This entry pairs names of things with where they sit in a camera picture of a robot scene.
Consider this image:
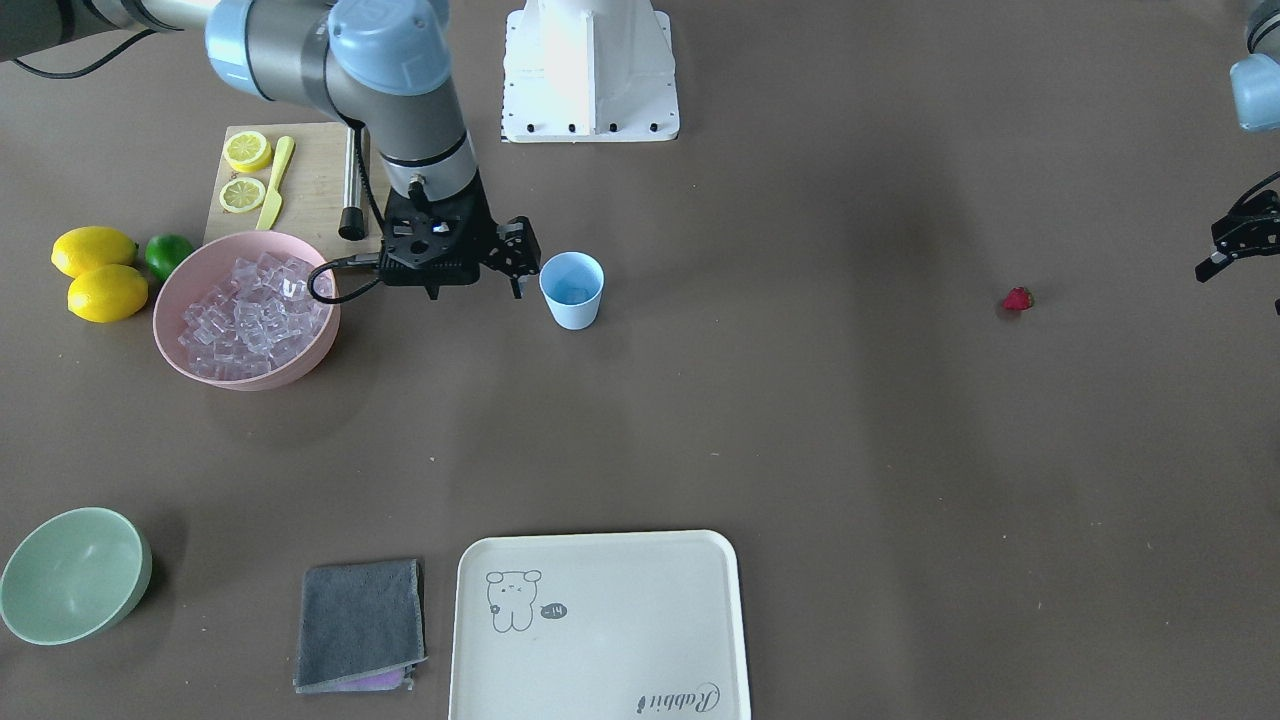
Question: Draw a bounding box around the lower lemon slice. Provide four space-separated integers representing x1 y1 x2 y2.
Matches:
218 176 268 214

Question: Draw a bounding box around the red strawberry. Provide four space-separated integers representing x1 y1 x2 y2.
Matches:
1001 286 1036 313

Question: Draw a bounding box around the upper lemon slice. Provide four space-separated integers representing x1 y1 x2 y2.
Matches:
221 129 274 173

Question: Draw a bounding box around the green lime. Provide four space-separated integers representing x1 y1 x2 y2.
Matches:
143 233 196 283

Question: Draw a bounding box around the lemon slice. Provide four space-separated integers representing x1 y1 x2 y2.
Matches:
218 176 268 214
221 129 274 173

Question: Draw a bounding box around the whole lemon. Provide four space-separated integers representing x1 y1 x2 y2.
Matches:
50 225 138 279
67 264 150 323

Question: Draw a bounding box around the steel muddler black tip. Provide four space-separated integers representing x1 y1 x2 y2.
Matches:
338 126 369 242

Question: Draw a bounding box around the lower whole lemon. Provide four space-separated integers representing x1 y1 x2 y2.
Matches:
67 264 150 323

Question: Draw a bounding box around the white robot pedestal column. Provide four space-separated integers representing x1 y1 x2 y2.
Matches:
500 1 681 143

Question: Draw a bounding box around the yellow plastic knife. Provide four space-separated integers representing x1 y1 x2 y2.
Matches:
256 135 296 231

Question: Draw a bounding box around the pink bowl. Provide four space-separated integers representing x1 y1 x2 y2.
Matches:
152 231 340 391

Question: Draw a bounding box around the clear ice cubes pile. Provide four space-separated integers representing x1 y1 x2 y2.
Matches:
179 252 332 380

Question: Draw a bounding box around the grey folded cloth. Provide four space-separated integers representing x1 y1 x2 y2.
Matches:
293 559 426 694

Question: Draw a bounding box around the upper whole lemon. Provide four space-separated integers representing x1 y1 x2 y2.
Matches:
50 225 138 279

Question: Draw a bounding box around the light blue cup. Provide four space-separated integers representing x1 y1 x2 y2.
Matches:
539 252 605 331

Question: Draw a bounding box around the green bowl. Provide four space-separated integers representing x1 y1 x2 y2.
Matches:
1 507 154 646

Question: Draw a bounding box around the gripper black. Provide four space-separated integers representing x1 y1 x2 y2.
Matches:
378 179 541 299
1196 190 1279 283

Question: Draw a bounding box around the cream rabbit tray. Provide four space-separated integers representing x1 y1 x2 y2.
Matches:
448 529 753 719

